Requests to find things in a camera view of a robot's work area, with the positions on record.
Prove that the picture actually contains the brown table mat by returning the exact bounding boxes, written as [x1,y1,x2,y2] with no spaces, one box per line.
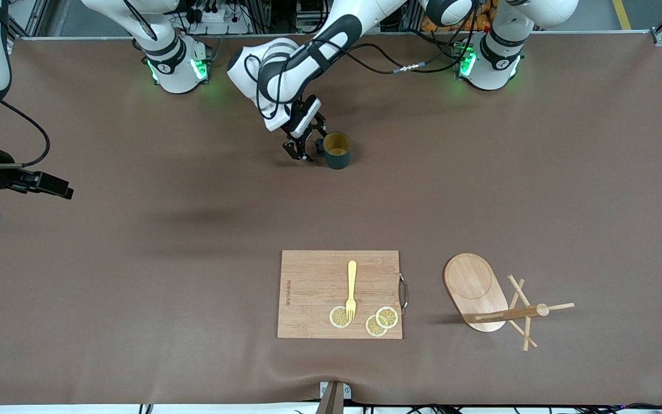
[0,32,662,406]

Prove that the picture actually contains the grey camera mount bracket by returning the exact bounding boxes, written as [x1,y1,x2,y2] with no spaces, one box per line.
[315,381,352,414]

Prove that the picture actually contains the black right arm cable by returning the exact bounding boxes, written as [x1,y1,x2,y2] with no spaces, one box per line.
[0,101,50,169]

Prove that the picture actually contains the wooden mug rack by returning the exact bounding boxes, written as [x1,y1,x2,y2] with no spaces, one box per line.
[443,253,575,352]

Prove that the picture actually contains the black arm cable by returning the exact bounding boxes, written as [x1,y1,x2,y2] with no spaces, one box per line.
[253,0,478,121]
[0,101,50,169]

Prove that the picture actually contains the wooden cutting board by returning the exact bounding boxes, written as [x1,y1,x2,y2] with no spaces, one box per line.
[277,250,409,340]

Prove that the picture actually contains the bag of orange items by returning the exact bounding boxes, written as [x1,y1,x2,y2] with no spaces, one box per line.
[421,11,491,33]

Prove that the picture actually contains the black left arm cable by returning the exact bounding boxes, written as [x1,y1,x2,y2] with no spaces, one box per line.
[253,0,478,121]

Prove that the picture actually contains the dark green mug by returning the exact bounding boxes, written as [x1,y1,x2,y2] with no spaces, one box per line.
[315,132,352,170]

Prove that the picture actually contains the yellow plastic fork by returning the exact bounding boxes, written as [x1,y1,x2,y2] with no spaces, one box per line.
[345,260,358,321]

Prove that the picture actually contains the white power strip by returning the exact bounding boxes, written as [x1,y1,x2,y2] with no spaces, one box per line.
[184,5,251,35]

